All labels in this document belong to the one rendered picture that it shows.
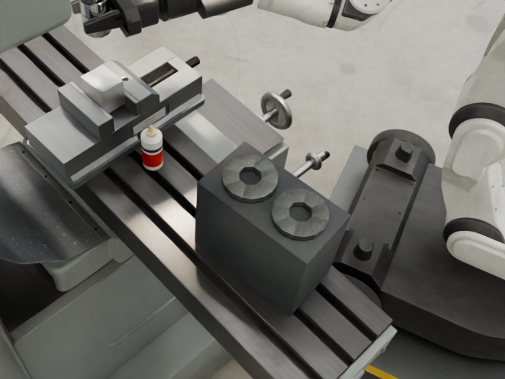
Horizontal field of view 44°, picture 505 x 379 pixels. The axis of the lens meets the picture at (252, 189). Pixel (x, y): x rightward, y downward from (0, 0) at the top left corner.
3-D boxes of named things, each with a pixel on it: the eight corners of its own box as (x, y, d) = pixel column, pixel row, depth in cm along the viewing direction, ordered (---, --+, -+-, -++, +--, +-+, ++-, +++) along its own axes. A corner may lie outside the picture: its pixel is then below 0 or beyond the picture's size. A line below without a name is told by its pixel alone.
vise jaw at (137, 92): (119, 69, 128) (118, 54, 125) (160, 102, 124) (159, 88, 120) (96, 83, 125) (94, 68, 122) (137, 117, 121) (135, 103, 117)
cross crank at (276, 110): (270, 106, 185) (274, 77, 175) (298, 129, 181) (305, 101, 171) (231, 132, 178) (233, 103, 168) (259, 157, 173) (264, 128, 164)
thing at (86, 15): (117, 29, 106) (115, 1, 101) (96, 42, 104) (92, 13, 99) (98, 16, 107) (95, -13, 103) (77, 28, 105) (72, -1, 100)
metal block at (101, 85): (105, 86, 123) (102, 63, 118) (125, 103, 121) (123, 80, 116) (83, 99, 120) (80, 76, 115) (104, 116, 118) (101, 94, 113)
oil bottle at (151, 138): (154, 151, 125) (152, 113, 116) (167, 164, 124) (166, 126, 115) (138, 162, 123) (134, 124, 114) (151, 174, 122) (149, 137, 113)
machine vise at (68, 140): (160, 65, 140) (159, 25, 131) (207, 101, 134) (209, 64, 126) (25, 145, 123) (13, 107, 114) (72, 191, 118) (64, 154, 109)
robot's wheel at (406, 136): (424, 185, 196) (446, 144, 180) (419, 196, 193) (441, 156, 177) (364, 160, 199) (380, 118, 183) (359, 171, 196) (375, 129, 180)
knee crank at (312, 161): (319, 150, 189) (323, 137, 184) (334, 162, 187) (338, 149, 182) (268, 188, 179) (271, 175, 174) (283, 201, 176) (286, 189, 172)
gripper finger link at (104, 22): (82, 19, 99) (119, 8, 102) (84, 34, 102) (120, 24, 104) (86, 25, 99) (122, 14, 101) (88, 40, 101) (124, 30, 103)
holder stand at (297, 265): (236, 202, 120) (245, 134, 104) (329, 271, 113) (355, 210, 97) (193, 243, 114) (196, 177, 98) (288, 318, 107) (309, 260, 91)
